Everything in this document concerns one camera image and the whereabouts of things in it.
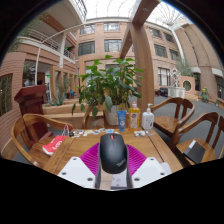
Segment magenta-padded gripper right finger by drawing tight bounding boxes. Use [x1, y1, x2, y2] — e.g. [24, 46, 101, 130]
[125, 143, 172, 190]

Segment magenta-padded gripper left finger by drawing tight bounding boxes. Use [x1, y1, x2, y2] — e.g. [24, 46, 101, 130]
[57, 142, 102, 191]

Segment black computer mouse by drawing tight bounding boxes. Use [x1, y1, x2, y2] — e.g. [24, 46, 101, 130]
[98, 133, 129, 175]

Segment red and white bag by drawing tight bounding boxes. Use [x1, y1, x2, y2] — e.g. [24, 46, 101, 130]
[41, 134, 68, 157]

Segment black notebook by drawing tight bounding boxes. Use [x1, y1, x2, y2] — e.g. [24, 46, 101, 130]
[182, 139, 207, 165]

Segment white pump bottle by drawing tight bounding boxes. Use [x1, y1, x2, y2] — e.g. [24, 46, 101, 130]
[141, 102, 155, 131]

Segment yellow bottle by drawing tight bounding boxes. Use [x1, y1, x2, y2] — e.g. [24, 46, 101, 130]
[128, 101, 142, 131]

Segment blue tube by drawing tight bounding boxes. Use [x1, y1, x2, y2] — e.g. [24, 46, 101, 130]
[116, 109, 128, 133]

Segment dark red wooden podium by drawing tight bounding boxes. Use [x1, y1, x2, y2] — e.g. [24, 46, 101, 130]
[13, 83, 55, 142]

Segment green potted plant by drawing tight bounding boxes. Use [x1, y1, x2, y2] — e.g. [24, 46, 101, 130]
[71, 54, 145, 127]

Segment white statue on pedestal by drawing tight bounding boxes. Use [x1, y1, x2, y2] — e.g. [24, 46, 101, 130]
[167, 67, 187, 99]

